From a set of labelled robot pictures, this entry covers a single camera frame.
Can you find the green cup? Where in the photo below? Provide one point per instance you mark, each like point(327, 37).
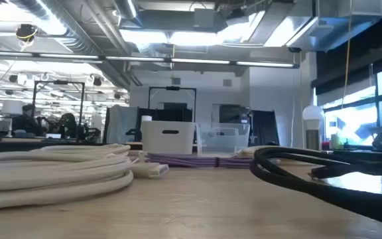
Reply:
point(336, 142)

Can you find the black curtain panel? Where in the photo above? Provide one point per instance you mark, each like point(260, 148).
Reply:
point(264, 127)

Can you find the person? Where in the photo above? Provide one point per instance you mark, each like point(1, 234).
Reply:
point(25, 123)
point(67, 126)

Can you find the white cylinder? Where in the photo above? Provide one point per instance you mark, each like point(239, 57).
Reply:
point(146, 117)

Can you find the white opaque plastic bin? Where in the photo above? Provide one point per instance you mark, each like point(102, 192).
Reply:
point(167, 142)

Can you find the metal stand base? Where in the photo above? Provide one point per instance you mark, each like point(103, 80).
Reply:
point(313, 114)

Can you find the clear plastic bin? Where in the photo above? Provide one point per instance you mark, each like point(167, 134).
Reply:
point(222, 142)

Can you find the long ceiling light bar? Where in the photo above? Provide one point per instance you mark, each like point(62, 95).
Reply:
point(197, 61)

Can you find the grey cloth panel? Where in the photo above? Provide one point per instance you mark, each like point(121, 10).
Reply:
point(121, 124)

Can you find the black ceiling camera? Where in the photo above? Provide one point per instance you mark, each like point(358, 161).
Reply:
point(26, 32)

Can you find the black metal station frame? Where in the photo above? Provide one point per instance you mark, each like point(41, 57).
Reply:
point(58, 82)
point(172, 88)

